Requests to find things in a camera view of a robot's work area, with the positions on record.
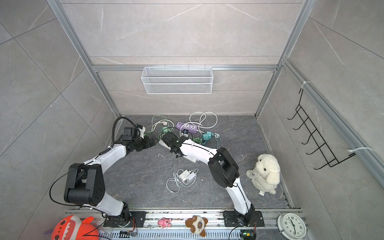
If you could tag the black wall hook rack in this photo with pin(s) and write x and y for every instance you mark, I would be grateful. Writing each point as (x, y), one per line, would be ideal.
(315, 136)

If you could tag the red monster plush toy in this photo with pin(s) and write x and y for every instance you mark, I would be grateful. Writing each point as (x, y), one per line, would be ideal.
(73, 228)

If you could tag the white plush dog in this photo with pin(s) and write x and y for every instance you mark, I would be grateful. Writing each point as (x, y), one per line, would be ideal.
(266, 174)

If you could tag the small pink plush toy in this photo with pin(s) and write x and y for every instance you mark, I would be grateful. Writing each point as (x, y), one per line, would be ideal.
(164, 223)

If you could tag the white analog clock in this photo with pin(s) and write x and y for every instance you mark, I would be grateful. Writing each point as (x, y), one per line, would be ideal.
(291, 226)

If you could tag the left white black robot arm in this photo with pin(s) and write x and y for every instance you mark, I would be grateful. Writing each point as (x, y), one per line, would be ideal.
(85, 184)

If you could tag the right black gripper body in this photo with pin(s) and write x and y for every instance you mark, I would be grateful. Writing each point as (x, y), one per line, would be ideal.
(172, 150)

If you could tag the purple power strip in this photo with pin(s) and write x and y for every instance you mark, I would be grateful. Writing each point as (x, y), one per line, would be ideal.
(187, 127)

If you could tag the teal charger plug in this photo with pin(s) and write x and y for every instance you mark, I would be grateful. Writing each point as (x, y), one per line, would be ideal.
(207, 136)

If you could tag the white charger with cable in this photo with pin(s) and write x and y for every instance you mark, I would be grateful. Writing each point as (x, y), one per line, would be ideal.
(180, 180)

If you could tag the brown white plush toy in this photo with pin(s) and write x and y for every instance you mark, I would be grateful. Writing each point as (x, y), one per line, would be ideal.
(197, 225)

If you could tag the white wire mesh basket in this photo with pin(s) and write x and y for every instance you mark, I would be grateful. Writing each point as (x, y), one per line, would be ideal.
(177, 80)

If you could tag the white pastel power strip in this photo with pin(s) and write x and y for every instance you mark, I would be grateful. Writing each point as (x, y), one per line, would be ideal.
(194, 160)

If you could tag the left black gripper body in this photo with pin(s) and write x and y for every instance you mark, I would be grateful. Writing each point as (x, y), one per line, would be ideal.
(140, 144)

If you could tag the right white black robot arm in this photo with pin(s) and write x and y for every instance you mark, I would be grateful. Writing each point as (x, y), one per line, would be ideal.
(224, 170)

